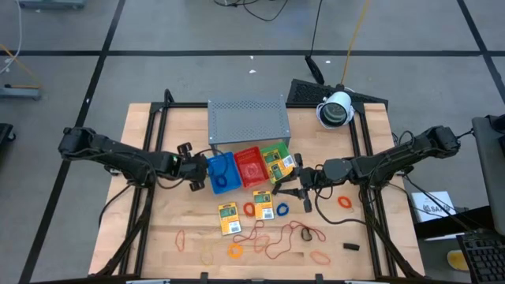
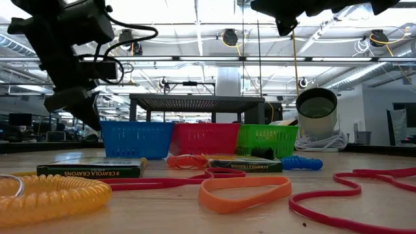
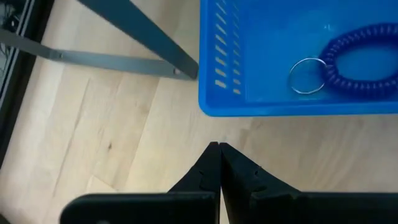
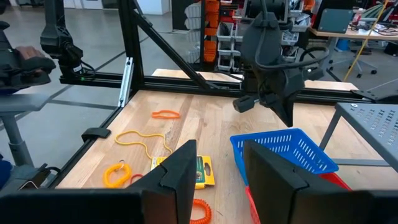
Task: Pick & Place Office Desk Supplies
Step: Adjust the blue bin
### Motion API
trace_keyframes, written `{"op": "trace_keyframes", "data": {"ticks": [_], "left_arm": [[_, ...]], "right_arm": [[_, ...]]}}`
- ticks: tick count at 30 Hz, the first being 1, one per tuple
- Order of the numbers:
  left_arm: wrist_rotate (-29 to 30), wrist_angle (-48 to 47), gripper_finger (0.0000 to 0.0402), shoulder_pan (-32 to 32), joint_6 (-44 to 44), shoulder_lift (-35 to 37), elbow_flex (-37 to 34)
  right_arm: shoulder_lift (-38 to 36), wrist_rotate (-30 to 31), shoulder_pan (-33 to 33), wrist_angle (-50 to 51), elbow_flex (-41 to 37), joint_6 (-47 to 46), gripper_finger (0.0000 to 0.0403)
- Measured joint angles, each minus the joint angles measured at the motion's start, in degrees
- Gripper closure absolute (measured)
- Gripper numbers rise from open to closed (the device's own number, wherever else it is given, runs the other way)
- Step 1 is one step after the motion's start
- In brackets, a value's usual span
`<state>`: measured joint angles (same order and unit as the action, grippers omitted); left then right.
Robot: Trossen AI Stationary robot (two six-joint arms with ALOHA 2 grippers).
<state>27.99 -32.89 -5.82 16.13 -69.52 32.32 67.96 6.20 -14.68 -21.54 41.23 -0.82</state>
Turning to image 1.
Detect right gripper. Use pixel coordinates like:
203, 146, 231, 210
271, 152, 331, 215

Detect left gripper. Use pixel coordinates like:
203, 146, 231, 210
177, 141, 209, 193

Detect long red rubber band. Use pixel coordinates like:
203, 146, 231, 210
264, 220, 327, 261
232, 219, 266, 244

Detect blue plastic basket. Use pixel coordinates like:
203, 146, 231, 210
206, 151, 242, 196

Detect yellow battery packet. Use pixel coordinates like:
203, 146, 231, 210
218, 202, 242, 237
252, 190, 275, 221

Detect green plastic basket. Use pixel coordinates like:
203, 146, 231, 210
260, 141, 296, 185

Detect red plastic basket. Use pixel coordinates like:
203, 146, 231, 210
233, 146, 271, 189

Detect yellow coil wristband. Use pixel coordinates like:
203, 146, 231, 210
227, 243, 245, 260

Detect grey perforated metal shelf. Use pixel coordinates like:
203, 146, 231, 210
207, 94, 292, 155

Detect black mesh panel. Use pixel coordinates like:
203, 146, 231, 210
286, 78, 390, 108

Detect white cardboard box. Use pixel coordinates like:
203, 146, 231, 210
410, 191, 458, 224

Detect yellow round object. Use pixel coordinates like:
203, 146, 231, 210
447, 249, 470, 273

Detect black floor object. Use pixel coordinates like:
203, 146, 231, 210
0, 122, 17, 145

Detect black computer keyboard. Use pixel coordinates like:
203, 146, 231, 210
456, 232, 505, 284

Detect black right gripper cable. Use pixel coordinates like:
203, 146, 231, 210
313, 185, 370, 226

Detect black aluminium table frame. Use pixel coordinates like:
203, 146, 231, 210
89, 88, 426, 279

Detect white dome camera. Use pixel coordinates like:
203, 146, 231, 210
315, 90, 355, 130

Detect black left arm base cable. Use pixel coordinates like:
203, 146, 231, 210
97, 183, 133, 230

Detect black hanging cable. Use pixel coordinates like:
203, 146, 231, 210
304, 0, 327, 86

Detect yellow hanging cable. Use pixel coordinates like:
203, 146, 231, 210
339, 0, 371, 87

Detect black floor cables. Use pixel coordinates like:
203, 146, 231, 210
212, 0, 291, 23

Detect orange floor cable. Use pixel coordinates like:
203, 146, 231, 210
0, 43, 43, 90

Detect white floor cable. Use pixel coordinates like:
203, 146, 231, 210
0, 0, 23, 76

